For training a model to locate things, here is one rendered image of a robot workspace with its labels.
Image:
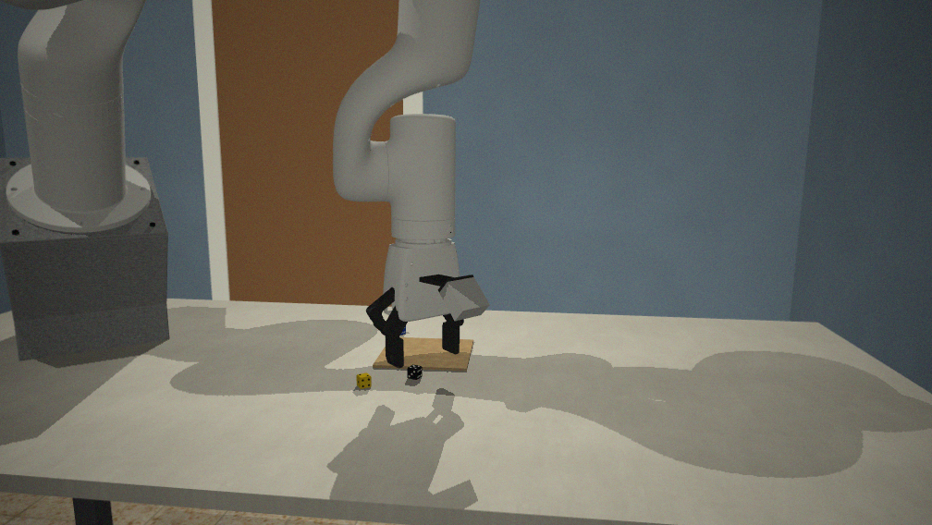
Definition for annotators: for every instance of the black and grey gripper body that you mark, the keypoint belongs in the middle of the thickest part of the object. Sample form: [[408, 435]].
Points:
[[405, 263]]

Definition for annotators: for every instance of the tan square mat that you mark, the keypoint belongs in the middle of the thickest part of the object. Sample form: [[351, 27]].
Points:
[[428, 353]]

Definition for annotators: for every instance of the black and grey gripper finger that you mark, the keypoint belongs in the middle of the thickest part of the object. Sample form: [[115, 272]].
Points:
[[391, 328], [451, 334]]

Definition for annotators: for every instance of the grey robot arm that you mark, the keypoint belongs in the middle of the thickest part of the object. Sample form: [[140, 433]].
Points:
[[71, 76]]

